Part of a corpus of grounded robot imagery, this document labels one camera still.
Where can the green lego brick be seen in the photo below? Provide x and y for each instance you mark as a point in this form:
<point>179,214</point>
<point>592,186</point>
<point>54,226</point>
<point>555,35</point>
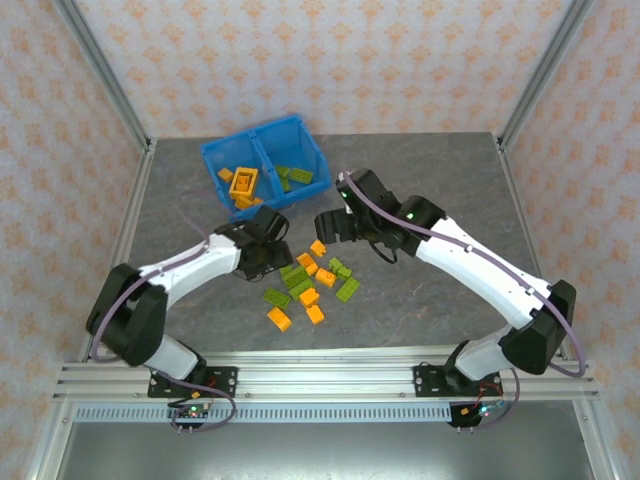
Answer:
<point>278,297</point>
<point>286,272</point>
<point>348,290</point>
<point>296,278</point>
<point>301,175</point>
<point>344,272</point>
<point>282,171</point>
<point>285,185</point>
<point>297,292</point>
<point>334,262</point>

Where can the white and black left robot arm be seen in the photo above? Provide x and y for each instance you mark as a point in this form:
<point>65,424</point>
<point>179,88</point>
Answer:
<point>190,262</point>

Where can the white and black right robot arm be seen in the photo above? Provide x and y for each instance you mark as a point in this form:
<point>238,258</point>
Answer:
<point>475,265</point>

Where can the blue divided plastic bin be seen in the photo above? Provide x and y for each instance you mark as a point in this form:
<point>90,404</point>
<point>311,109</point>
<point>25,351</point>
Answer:
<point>295,145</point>

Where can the wide aluminium base extrusion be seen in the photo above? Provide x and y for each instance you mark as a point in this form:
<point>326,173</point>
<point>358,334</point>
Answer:
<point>325,382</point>

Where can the grey metal lower panel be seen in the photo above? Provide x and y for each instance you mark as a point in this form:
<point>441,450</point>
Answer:
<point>325,455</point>

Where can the orange hollow frame lego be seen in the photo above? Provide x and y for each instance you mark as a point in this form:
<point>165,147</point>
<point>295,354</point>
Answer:
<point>234,184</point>

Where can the aluminium table edge rail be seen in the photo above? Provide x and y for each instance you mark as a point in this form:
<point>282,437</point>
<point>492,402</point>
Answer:
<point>325,356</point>

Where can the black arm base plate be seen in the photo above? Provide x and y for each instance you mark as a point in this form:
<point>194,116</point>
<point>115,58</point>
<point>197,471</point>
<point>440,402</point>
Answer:
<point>425,382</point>
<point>225,380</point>

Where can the aluminium side rail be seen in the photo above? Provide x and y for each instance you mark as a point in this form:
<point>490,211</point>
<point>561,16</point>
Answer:
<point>521,200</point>
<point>131,200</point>

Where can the aluminium frame post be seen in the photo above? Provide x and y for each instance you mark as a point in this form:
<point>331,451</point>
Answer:
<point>542,75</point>
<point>105,75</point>

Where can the aluminium frame leg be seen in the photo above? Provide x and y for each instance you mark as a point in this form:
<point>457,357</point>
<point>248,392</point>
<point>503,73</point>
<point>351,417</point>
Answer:
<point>54,440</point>
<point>593,440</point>

